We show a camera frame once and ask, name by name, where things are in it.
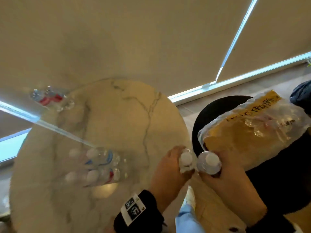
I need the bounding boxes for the person's right hand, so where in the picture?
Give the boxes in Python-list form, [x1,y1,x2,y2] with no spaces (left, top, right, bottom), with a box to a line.
[199,150,268,227]

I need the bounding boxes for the person's left hand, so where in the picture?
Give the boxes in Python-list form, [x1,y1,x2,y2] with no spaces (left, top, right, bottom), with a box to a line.
[149,145,195,213]

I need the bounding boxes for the small clear white-capped bottle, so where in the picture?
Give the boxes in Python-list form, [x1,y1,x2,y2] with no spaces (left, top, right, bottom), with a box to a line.
[179,148,197,174]

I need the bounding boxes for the large clear white-capped bottle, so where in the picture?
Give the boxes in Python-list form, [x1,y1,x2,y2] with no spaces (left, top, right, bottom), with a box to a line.
[196,151,222,176]

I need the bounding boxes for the person's white shoe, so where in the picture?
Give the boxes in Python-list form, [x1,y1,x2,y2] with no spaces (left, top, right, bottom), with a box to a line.
[182,185,196,212]

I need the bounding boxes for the person's light blue jeans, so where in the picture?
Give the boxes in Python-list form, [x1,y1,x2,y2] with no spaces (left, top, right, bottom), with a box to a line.
[175,203,207,233]

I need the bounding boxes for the black left wrist band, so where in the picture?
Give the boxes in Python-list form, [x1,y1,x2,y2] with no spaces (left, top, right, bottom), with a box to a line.
[113,190,166,233]

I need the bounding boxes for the black wrist band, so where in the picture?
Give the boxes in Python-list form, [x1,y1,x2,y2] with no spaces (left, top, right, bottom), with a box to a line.
[245,211,295,233]
[113,190,166,233]

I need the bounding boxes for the clear bag with yellow envelope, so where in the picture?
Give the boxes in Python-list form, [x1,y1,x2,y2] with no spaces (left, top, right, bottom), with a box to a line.
[197,90,311,172]

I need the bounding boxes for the black round stool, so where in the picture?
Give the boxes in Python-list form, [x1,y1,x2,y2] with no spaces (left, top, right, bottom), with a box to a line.
[192,95,311,214]

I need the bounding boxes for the black right wrist band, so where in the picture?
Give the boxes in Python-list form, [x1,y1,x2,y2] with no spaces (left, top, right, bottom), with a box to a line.
[245,211,295,233]

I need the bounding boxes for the clear bottle with red label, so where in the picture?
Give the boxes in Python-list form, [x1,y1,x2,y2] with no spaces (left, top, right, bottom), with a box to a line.
[86,167,128,188]

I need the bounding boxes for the clear bottle with blue label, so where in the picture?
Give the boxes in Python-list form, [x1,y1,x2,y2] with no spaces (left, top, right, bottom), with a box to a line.
[86,147,121,168]

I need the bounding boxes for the clear plastic water bottle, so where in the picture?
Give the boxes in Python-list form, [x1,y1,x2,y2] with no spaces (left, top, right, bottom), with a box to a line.
[69,148,87,166]
[64,171,87,188]

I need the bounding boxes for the dark blue fabric item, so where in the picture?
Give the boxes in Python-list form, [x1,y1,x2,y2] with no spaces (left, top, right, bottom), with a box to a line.
[289,80,311,115]

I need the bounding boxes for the wide beige roller blind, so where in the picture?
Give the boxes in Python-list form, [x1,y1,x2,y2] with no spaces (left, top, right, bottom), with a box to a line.
[0,0,253,98]

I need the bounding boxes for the capless red label bottle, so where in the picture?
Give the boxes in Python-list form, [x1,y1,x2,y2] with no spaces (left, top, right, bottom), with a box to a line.
[30,86,75,112]

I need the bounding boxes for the narrow beige roller blind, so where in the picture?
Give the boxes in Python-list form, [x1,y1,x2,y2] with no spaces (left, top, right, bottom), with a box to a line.
[216,0,311,83]

